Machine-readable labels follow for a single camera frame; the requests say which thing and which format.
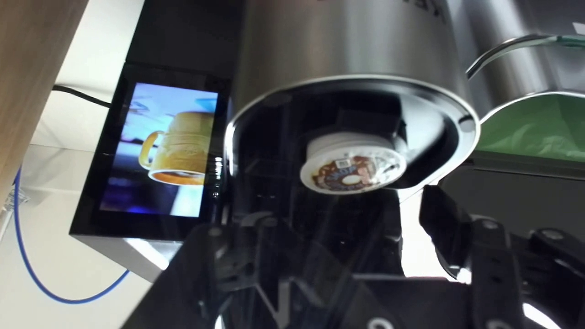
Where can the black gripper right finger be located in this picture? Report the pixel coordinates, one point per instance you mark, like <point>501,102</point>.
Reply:
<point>493,275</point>

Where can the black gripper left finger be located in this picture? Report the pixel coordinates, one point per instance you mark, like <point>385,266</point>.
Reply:
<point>243,281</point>

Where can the black and steel coffee machine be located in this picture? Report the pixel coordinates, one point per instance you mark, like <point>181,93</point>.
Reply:
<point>340,43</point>

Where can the steel bin with dark lid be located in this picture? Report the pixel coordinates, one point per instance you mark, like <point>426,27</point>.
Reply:
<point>530,131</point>

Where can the wooden condiment organizer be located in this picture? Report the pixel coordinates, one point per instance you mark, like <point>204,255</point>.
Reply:
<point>29,74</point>

